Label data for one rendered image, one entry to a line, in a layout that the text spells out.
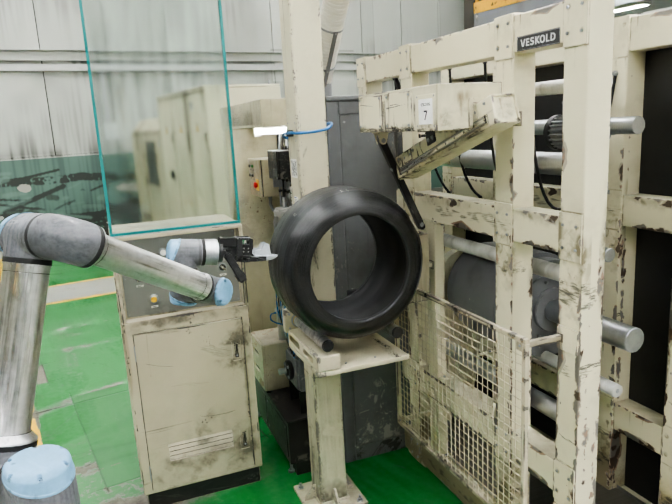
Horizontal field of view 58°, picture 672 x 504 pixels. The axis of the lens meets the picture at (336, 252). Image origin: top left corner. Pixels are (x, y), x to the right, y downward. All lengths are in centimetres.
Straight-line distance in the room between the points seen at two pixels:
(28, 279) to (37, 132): 924
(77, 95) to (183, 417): 858
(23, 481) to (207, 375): 139
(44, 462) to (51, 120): 951
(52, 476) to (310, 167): 145
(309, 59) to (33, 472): 168
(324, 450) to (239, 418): 44
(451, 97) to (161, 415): 184
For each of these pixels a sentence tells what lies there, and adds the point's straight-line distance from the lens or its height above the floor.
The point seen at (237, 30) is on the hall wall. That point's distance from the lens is 1184.
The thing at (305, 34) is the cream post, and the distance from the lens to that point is 246.
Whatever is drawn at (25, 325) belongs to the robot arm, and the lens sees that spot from 170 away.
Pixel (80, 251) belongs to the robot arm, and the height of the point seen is 140.
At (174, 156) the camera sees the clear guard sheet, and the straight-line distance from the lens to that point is 267.
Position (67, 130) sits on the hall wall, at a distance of 1093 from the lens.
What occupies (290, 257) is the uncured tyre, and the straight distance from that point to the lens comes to 208.
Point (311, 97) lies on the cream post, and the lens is 244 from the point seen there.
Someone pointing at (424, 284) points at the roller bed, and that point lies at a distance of 266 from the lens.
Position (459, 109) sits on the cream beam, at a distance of 201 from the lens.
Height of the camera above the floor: 168
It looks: 12 degrees down
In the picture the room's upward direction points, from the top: 3 degrees counter-clockwise
